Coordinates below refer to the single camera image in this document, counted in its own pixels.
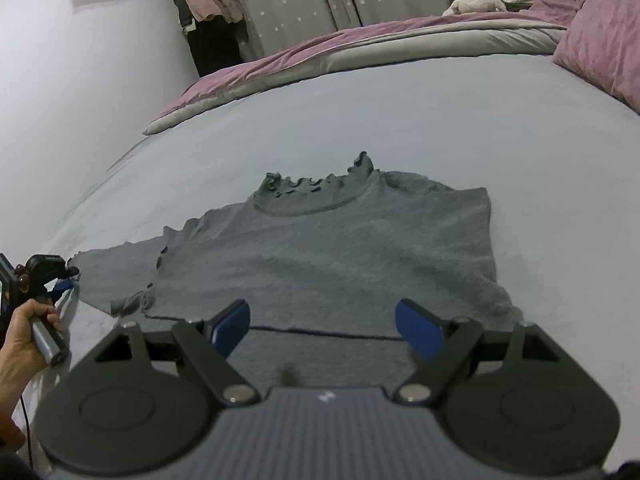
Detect person's left hand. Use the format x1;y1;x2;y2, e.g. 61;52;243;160
0;299;64;391

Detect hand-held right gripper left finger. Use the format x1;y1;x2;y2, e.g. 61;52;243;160
95;299;261;407

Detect small pink pillow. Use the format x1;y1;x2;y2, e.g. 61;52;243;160
530;0;594;29

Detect pink and grey duvet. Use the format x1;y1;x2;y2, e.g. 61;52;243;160
142;10;568;136

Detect bed with grey sheet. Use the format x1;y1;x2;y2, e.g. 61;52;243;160
0;52;640;480

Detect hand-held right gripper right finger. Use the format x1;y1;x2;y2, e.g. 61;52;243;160
394;298;561;407

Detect person's left forearm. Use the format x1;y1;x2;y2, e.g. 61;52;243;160
0;370;31;453

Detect hanging black clothes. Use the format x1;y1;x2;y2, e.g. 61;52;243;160
170;0;251;79

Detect large pink pillow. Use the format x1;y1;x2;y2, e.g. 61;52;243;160
552;0;640;112

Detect grey knit sweater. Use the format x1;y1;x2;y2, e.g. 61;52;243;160
66;151;525;391

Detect black cable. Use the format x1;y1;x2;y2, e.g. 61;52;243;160
19;395;37;467

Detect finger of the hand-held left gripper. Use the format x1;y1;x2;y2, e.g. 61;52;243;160
49;266;82;305

